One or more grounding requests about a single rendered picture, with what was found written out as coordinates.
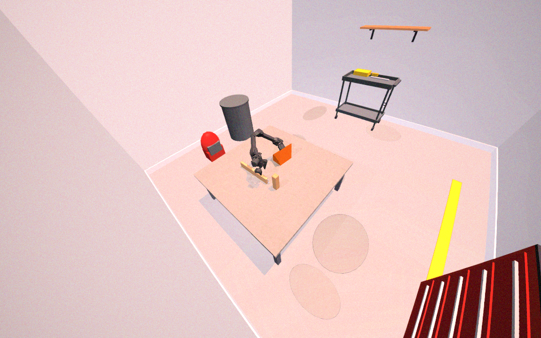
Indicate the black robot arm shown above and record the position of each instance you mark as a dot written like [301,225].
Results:
[255,155]

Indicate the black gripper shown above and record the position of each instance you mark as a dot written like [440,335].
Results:
[261,164]

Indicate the brown wooden post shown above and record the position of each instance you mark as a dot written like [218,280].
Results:
[275,181]

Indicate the brown wooden rail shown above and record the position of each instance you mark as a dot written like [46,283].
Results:
[252,171]

